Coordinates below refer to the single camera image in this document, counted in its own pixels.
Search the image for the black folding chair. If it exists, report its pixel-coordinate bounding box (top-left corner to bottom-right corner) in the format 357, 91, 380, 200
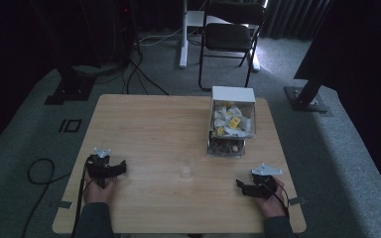
197, 1, 268, 92

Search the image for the dark curtain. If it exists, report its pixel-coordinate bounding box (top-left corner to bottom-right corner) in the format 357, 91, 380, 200
263, 0, 333, 42

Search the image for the person's right hand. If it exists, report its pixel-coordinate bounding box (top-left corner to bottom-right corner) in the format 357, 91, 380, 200
253, 178, 288, 219

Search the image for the black floor cable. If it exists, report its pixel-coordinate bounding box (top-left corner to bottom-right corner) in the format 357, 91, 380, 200
121, 39, 171, 97

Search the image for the black stand with base plate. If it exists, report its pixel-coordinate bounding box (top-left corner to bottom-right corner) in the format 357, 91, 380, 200
44, 0, 97, 106

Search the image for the black slanted stand with base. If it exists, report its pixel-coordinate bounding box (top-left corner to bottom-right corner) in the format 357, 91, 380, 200
284, 29, 329, 114

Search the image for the left hand-held gripper cable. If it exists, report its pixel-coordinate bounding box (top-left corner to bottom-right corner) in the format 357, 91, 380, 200
20, 158, 93, 238

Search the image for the white floor cable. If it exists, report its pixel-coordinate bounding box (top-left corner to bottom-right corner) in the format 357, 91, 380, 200
138, 26, 184, 48

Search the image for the clear glass cup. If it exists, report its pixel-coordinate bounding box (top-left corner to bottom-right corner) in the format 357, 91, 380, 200
176, 154, 196, 180

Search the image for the pile of tea bags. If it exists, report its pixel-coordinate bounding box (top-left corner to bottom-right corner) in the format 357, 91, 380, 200
213, 102, 253, 138

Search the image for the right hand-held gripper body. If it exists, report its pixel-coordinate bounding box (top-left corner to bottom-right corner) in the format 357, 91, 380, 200
244, 163, 284, 200

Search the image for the hand-held gripper cable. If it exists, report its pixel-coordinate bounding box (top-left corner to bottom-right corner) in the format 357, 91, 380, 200
268, 180, 292, 218
20, 158, 93, 238

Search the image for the right hand-held gripper cable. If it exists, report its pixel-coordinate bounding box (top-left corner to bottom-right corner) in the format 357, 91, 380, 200
268, 180, 292, 218

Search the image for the person's left hand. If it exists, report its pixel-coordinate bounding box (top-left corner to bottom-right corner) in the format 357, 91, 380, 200
82, 172, 117, 206

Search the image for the white clear tea bag dispenser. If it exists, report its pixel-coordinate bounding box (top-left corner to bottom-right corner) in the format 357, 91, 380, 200
206, 85, 257, 159

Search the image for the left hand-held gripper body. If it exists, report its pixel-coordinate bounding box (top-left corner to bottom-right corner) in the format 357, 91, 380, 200
85, 147, 119, 189

